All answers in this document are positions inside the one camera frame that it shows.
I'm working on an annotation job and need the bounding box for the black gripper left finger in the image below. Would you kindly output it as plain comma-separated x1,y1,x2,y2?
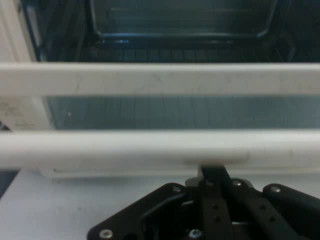
86,164,235,240

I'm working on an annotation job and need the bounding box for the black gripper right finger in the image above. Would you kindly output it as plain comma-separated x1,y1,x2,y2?
226,177,320,240

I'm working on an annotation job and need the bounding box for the cream glass oven door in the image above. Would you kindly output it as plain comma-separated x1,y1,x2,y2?
0,61,320,179

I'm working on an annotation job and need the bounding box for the cream toaster oven body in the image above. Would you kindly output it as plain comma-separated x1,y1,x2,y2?
0,0,320,65

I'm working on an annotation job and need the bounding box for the metal wire oven rack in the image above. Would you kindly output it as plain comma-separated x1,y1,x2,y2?
79,46,291,64

